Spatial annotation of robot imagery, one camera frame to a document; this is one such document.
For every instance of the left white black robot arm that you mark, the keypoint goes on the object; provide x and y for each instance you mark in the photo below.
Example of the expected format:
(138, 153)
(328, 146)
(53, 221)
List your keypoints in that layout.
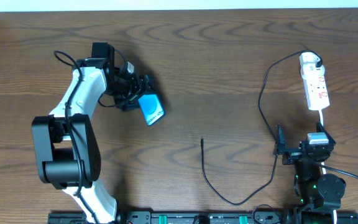
(66, 149)

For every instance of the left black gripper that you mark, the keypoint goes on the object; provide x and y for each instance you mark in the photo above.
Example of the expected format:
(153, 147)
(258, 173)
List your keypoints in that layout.
(142, 90)

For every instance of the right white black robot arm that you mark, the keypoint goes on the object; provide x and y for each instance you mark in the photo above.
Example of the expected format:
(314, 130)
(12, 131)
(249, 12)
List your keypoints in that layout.
(320, 193)

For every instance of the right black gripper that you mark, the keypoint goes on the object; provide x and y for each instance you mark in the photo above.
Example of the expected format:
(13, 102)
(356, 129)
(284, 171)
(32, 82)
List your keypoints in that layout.
(295, 152)

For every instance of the blue Galaxy smartphone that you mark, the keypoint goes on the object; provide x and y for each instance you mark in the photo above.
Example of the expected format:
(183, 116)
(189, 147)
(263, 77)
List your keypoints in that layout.
(151, 107)

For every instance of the white power strip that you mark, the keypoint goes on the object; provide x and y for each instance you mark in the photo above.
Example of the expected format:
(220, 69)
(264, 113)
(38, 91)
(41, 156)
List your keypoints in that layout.
(312, 72)

